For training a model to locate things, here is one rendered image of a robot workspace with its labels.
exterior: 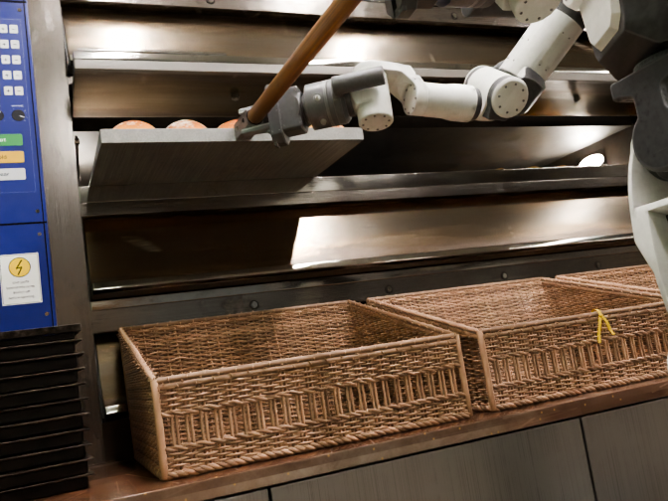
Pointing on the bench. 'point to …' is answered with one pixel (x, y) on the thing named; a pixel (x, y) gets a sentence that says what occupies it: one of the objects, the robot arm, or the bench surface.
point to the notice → (20, 278)
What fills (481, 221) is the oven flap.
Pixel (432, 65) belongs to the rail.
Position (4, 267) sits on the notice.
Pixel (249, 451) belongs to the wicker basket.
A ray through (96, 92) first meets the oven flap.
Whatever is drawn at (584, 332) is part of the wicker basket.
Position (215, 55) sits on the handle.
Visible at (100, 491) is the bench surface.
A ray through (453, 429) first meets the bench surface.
